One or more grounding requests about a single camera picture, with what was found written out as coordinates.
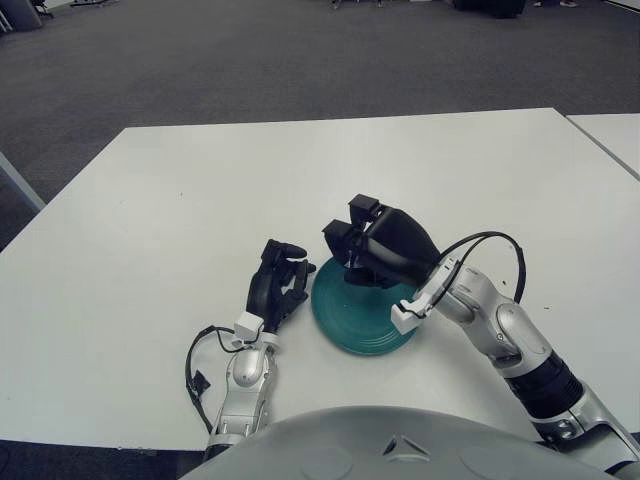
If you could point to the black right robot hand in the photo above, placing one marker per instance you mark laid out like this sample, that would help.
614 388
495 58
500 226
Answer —
395 245

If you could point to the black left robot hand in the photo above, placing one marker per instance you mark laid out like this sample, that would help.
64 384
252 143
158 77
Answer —
265 295

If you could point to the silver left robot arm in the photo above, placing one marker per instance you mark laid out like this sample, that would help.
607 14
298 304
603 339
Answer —
245 370

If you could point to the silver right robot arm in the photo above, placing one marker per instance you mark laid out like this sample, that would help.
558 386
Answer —
510 325

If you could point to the green round plate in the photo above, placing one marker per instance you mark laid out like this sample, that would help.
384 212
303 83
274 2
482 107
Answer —
350 325

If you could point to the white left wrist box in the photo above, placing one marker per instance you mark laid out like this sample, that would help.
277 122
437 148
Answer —
248 327

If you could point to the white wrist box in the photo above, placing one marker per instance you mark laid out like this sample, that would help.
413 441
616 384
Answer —
405 317
248 327

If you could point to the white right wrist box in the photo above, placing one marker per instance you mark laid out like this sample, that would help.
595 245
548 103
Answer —
405 317

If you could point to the grey robot torso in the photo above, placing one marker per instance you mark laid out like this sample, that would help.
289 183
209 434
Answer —
350 450

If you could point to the large black background object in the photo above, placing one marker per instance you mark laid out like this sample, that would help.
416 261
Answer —
487 7

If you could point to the grey desk corner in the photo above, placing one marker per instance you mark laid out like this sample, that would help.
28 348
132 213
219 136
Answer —
17 182

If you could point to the pair of shoes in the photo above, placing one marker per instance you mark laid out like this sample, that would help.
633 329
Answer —
567 3

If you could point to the dark office chair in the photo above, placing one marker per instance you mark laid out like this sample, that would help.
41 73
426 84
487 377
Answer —
22 12

